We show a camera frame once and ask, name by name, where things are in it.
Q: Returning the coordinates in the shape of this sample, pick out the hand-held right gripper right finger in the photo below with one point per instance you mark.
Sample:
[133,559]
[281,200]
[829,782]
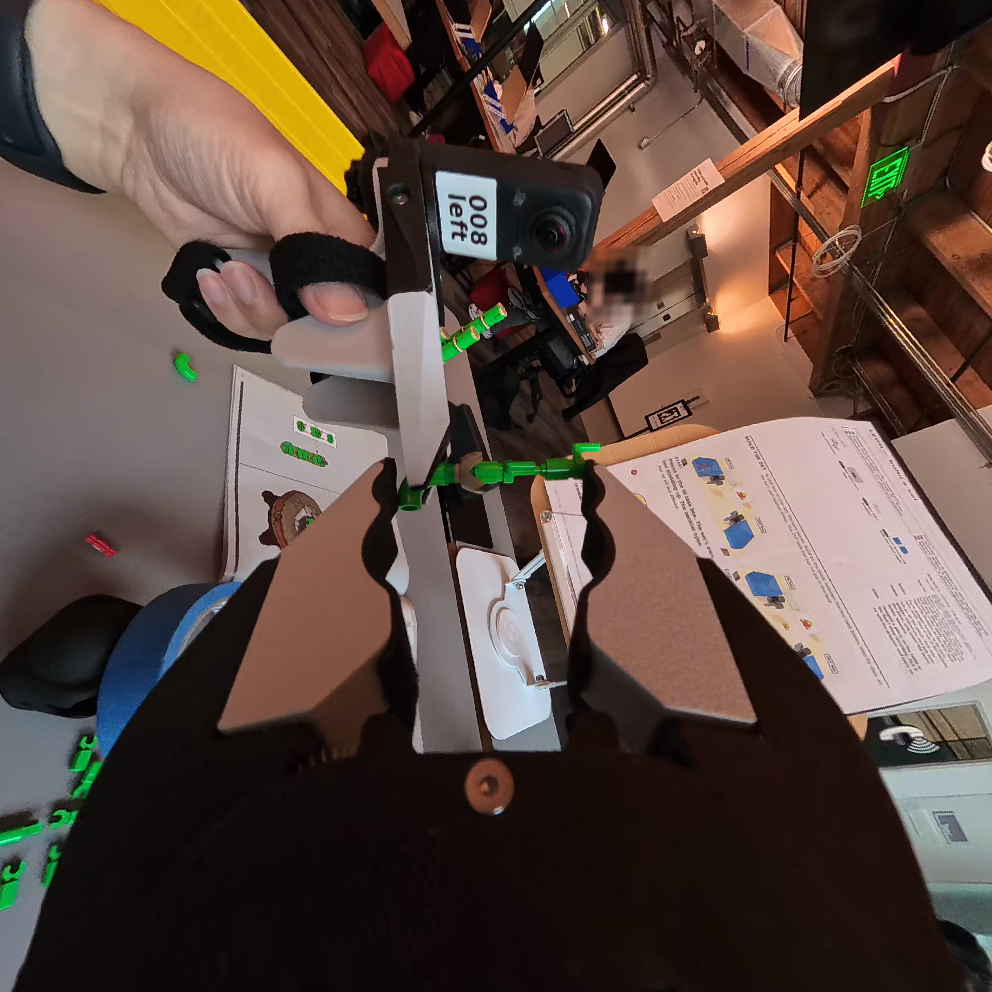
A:
[666,620]

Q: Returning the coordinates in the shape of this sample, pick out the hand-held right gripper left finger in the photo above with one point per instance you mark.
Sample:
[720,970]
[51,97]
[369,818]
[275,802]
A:
[310,620]

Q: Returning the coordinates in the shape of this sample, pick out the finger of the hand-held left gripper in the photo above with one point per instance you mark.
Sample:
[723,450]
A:
[418,372]

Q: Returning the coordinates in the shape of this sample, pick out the green lego plant model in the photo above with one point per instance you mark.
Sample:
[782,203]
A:
[519,470]

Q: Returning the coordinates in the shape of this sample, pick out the lego instruction booklet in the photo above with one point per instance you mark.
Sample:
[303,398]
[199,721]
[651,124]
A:
[263,434]

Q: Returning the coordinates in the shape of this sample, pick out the small red lego piece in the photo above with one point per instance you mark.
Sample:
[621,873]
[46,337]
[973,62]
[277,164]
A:
[101,545]

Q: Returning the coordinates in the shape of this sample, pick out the green curved lego piece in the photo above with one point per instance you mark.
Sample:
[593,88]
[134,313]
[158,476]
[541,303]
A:
[185,367]

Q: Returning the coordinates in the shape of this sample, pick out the pile of green lego clips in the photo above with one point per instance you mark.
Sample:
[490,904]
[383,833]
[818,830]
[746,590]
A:
[85,767]

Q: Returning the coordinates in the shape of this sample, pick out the person's left hand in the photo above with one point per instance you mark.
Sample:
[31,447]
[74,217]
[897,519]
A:
[170,139]

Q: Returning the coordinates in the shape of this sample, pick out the small black box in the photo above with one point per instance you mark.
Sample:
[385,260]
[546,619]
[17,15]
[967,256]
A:
[469,442]

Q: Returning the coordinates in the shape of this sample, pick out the red bag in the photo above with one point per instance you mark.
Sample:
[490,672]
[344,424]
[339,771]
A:
[390,62]

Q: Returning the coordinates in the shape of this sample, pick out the printed instruction sheet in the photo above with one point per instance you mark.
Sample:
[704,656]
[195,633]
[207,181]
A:
[814,542]

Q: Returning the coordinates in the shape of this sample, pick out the blue tape roll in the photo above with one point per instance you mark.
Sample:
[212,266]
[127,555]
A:
[147,659]

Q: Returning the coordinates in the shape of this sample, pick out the blue storage bin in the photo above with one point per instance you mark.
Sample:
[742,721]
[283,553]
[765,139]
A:
[564,287]

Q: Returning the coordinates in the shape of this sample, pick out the white plastic pad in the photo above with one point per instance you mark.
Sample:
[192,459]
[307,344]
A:
[496,620]

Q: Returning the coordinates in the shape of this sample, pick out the black and white marker tag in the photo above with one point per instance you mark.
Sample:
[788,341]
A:
[673,415]

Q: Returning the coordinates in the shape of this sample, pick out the yellow board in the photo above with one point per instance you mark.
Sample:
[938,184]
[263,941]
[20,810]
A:
[232,46]

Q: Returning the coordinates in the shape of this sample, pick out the dark rounded object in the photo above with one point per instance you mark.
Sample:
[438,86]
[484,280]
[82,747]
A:
[62,651]

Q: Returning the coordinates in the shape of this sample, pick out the black sign with white icon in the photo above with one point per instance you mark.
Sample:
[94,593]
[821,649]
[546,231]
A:
[930,736]

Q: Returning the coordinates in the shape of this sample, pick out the black wristband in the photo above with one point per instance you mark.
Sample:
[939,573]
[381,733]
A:
[23,116]

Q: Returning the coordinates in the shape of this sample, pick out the green exit sign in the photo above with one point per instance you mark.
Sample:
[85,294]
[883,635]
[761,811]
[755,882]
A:
[886,178]

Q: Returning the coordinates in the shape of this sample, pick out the paper notice on post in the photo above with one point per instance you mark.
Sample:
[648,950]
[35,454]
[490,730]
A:
[688,190]

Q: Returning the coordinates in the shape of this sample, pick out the silver air duct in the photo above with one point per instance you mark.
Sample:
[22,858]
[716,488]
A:
[763,39]

